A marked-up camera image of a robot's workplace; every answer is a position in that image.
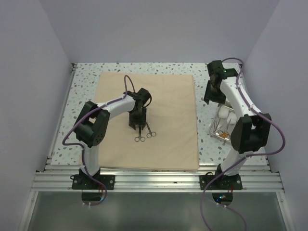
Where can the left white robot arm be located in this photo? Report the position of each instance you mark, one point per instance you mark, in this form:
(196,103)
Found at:
(91,125)

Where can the steel scissors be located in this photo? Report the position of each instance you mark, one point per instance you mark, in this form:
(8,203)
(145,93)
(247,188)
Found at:
(150,133)
(139,137)

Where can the stainless steel tray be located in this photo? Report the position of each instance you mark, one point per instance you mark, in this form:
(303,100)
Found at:
(231,127)

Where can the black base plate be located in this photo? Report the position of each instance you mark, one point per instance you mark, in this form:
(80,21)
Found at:
(222,183)
(83,182)

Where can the beige cloth drape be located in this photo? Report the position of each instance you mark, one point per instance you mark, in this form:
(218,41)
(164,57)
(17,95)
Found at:
(171,114)

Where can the steel tweezers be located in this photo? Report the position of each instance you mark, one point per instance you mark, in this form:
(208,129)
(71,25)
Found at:
(216,126)

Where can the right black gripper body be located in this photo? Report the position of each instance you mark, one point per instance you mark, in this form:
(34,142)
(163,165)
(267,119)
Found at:
(214,90)

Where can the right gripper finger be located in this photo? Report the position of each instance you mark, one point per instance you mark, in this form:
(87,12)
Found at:
(220,99)
(207,95)

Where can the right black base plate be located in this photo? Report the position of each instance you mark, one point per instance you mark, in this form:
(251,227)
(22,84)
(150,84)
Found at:
(222,183)

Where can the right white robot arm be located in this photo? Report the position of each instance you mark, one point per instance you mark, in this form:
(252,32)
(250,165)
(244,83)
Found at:
(251,131)

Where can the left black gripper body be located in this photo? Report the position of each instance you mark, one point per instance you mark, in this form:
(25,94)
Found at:
(137,117)

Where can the brown plaster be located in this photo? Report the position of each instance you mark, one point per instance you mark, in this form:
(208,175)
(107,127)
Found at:
(224,134)

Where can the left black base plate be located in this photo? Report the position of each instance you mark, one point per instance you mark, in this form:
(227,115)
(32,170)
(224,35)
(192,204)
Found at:
(83,182)

